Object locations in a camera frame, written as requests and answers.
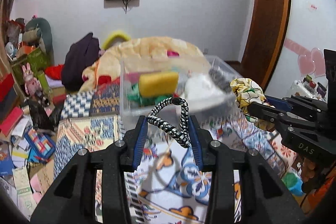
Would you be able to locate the grey plush toy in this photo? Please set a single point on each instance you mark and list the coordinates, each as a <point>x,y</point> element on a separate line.
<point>38,33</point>

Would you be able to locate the red cloth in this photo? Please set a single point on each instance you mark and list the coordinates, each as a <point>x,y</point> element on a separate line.
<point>54,72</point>

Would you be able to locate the green cardboard box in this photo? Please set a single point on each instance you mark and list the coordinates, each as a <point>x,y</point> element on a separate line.
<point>37,59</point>

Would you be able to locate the beige fleece blanket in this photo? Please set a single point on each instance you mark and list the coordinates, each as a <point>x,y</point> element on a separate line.
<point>156,48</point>

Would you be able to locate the colourful pencil case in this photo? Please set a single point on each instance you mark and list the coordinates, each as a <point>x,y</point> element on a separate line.
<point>41,144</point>

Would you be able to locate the brown wooden door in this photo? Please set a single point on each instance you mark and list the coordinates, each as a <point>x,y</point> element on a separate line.
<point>265,40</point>

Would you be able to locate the white stickered suitcase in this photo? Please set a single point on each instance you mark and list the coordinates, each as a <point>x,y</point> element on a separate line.
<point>308,88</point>

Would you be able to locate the patterned colourful tablecloth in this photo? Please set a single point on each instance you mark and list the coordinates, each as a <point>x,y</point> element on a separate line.
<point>167,186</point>

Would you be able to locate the yellow floral scrunchie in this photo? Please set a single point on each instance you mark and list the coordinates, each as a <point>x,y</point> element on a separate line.
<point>247,92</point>

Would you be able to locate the black plastic bag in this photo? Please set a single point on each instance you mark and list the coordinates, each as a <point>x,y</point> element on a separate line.
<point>43,123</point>

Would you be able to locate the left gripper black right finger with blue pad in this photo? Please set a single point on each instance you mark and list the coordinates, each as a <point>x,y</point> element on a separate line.
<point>241,180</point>

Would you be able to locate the yellow fuzzy headband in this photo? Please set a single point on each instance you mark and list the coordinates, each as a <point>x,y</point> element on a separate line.
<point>115,36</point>

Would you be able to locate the dark purple garment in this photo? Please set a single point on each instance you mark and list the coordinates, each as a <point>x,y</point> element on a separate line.
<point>81,55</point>

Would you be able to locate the yellow green sponge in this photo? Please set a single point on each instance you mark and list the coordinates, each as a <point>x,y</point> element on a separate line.
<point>157,84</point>

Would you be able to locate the clear plastic storage box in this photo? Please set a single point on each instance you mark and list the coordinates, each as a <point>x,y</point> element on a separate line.
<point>133,105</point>

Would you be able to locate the pink rabbit toy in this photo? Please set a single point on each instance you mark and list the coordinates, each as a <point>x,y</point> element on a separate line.
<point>32,85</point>

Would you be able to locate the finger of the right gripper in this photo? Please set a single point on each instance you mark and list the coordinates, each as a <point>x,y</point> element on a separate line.
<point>297,104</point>
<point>282,120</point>

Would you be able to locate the white soft cloth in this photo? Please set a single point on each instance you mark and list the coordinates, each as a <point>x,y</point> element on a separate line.
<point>202,94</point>

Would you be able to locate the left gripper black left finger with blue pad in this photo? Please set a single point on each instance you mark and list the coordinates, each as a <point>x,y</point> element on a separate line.
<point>71,197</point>

